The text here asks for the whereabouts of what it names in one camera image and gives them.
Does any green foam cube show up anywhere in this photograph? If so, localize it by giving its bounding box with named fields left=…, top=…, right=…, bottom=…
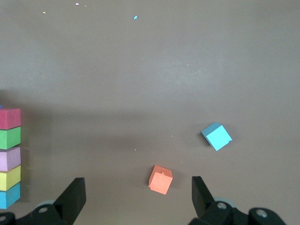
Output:
left=0, top=126, right=22, bottom=150

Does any yellow foam cube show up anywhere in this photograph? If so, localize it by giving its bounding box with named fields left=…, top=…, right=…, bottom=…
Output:
left=0, top=165, right=22, bottom=192

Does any red foam cube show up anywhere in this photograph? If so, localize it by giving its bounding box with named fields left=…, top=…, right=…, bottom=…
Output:
left=0, top=108, right=22, bottom=130

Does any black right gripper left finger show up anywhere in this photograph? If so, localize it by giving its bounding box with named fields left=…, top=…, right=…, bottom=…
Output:
left=31, top=177, right=87, bottom=225

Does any blue foam cube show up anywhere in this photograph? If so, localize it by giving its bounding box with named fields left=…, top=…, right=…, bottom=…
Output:
left=0, top=182, right=22, bottom=210
left=200, top=121, right=233, bottom=152

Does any orange foam cube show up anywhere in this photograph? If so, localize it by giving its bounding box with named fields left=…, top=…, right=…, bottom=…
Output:
left=148, top=164, right=173, bottom=196

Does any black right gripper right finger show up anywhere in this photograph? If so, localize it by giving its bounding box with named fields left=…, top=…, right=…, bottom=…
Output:
left=189, top=176, right=249, bottom=225

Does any pink foam cube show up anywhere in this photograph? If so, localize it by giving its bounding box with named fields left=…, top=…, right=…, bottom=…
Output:
left=0, top=146, right=22, bottom=172

